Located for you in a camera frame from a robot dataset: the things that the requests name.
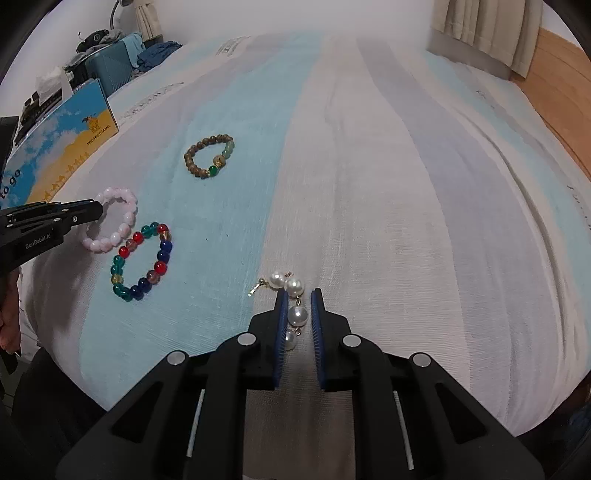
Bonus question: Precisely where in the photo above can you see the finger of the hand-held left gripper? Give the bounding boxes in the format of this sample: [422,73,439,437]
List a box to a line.
[0,199,95,217]
[0,203,105,234]

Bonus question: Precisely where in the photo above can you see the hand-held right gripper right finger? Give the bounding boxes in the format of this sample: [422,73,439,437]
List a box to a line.
[310,287,546,480]

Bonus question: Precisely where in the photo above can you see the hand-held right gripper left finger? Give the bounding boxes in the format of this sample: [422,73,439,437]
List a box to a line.
[55,288,289,480]

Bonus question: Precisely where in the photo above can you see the white pearl bracelet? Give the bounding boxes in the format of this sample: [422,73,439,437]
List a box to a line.
[247,271,309,352]

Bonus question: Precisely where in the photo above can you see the pink bead bracelet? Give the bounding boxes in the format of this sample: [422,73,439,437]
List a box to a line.
[82,187,138,254]

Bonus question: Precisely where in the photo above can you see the sky print cardboard box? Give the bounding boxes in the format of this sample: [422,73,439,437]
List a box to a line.
[0,76,120,210]

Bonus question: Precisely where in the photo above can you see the person's left hand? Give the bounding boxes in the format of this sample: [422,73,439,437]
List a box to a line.
[0,267,22,357]

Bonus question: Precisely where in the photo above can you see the white plastic bag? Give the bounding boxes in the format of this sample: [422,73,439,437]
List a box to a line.
[36,67,65,100]

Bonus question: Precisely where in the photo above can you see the teal suitcase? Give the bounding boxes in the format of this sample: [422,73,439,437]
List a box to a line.
[85,41,134,97]

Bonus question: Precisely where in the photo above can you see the black bag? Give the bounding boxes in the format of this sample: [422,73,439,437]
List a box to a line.
[75,28,124,54]

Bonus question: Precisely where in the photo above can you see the light blue cloth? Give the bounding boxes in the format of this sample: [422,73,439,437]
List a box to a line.
[121,32,145,65]

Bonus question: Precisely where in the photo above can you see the striped bed sheet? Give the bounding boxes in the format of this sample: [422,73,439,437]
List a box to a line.
[18,32,591,437]

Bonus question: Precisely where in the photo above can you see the dark blue clothes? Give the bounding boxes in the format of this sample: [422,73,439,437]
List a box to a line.
[137,41,182,72]

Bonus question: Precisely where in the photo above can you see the narrow beige curtain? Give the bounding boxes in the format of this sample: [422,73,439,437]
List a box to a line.
[134,0,160,33]

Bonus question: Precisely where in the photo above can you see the wide beige curtain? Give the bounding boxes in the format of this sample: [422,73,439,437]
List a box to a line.
[427,0,548,79]

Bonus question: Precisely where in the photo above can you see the multicolour glass bead bracelet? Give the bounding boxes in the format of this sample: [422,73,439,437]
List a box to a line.
[110,222,174,303]

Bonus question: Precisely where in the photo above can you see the brown wooden bead bracelet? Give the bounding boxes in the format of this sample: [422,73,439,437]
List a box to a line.
[184,134,235,178]

